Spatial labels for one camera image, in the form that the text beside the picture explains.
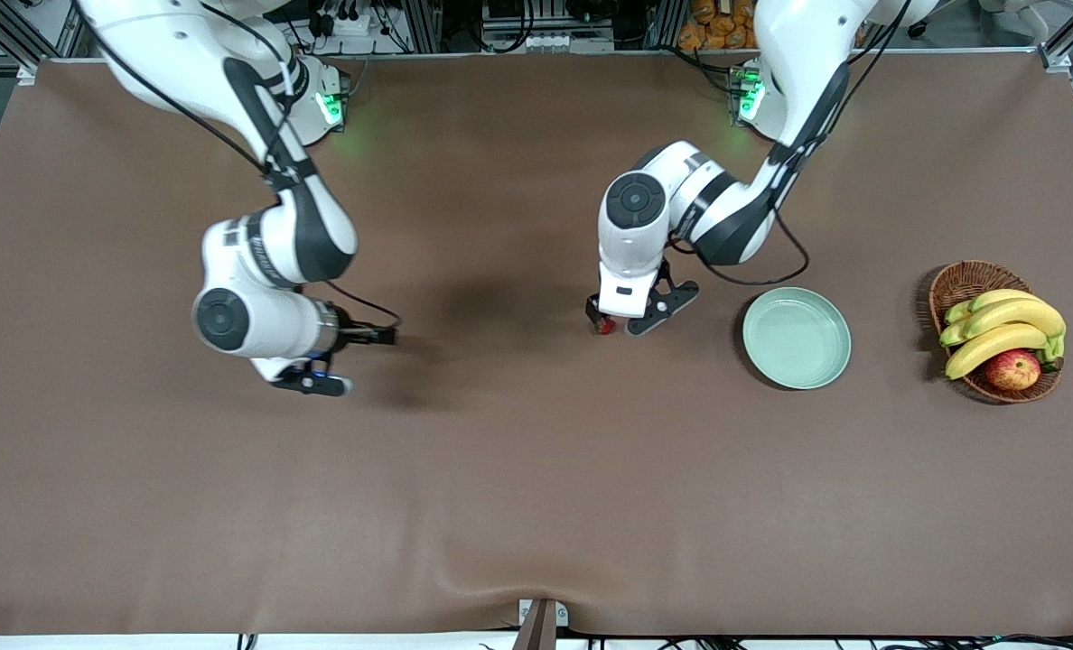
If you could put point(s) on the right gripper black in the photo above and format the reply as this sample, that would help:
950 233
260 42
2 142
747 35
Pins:
349 333

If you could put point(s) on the red toy strawberry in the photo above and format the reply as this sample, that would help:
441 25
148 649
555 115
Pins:
605 326

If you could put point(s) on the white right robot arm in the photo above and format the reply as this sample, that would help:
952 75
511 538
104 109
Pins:
302 226

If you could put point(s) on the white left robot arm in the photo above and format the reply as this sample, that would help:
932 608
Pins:
636 244

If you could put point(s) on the light green round plate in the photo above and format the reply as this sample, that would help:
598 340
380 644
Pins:
797 338

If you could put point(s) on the large table cover mat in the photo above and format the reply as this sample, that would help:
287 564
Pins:
536 496

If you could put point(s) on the orange bread pile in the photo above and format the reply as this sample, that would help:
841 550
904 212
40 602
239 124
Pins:
717 27

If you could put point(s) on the white power strip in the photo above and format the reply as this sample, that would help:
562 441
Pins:
347 25

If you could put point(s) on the brown wicker basket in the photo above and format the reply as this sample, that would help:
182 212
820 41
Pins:
961 280

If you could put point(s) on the yellow green banana bunch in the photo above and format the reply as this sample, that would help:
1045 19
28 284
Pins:
1011 314

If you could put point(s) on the red yellow apple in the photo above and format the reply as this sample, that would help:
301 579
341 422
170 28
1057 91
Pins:
1012 370

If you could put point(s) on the aluminium frame rail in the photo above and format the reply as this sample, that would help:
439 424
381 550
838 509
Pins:
536 53

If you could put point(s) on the metal table clamp bracket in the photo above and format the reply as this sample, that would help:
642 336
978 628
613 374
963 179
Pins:
543 623

